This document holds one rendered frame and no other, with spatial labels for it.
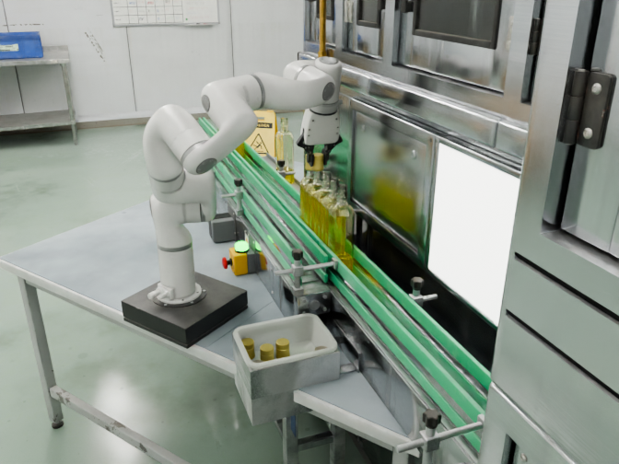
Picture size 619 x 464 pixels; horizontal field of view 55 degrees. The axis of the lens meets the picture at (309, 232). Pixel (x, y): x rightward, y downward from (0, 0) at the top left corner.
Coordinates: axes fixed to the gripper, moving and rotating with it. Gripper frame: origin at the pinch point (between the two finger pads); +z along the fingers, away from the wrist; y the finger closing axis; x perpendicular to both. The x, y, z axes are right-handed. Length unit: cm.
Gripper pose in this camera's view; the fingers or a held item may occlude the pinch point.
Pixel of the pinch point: (317, 157)
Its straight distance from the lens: 168.9
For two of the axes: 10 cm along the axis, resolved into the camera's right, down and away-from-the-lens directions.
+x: 3.2, 6.0, -7.3
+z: -0.9, 7.9, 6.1
